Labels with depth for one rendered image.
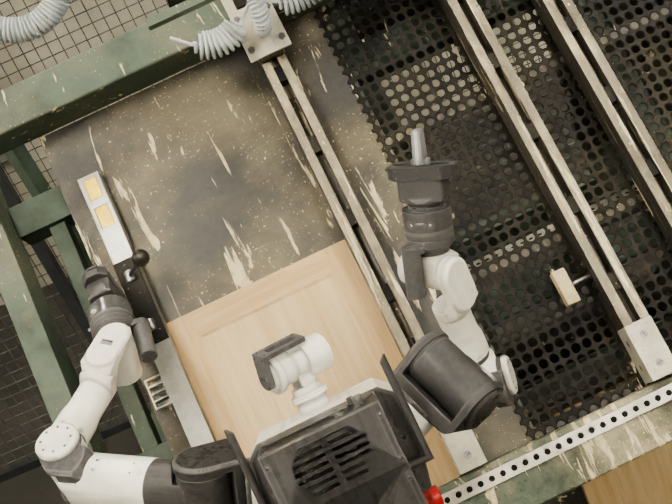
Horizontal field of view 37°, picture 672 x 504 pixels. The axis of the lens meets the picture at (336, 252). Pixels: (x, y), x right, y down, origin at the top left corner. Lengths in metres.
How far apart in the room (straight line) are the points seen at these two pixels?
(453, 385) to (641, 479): 1.01
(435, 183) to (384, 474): 0.52
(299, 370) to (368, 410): 0.21
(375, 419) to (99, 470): 0.51
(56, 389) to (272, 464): 0.86
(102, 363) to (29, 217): 0.62
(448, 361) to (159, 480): 0.51
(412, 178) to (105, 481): 0.73
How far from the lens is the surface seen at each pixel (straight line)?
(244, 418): 2.18
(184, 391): 2.18
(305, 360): 1.66
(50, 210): 2.42
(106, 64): 2.34
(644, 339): 2.17
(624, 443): 2.17
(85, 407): 1.88
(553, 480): 2.14
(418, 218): 1.74
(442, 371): 1.63
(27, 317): 2.29
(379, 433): 1.49
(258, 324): 2.19
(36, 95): 2.36
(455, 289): 1.78
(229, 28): 2.18
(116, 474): 1.73
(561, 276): 2.20
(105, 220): 2.29
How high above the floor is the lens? 2.20
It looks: 23 degrees down
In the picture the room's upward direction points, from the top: 25 degrees counter-clockwise
